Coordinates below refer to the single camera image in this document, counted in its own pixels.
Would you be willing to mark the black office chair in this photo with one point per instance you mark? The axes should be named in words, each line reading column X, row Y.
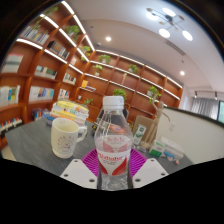
column 126, row 113

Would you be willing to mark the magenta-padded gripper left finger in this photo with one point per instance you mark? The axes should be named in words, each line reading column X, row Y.
column 78, row 171

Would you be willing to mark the branched ceiling lamp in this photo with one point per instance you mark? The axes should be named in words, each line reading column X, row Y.
column 168, row 23

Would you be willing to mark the window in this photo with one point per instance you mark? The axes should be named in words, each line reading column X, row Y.
column 221, row 111

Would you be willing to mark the flat white box stack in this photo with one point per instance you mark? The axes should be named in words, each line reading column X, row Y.
column 173, row 149

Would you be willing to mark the wooden wall shelf unit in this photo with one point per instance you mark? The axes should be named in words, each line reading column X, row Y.
column 40, row 80

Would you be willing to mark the grey curtain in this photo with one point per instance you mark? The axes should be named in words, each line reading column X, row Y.
column 203, row 108

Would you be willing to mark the cream ceramic mug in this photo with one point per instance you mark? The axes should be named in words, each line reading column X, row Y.
column 65, row 138

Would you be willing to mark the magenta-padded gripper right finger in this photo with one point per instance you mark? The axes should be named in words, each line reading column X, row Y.
column 150, row 170

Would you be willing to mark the wooden artist mannequin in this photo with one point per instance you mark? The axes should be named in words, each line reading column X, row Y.
column 156, row 121

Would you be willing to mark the stack of colourful books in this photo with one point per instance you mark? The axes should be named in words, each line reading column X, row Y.
column 70, row 111

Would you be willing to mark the clear plastic water bottle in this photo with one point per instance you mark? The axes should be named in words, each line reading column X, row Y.
column 113, row 146

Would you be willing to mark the tan chair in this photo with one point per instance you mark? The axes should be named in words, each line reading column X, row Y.
column 141, row 120

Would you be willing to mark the green and white carton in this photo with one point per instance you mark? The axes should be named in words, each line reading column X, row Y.
column 139, row 135

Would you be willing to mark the black track light rail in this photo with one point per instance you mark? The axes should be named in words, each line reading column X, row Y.
column 210, row 93

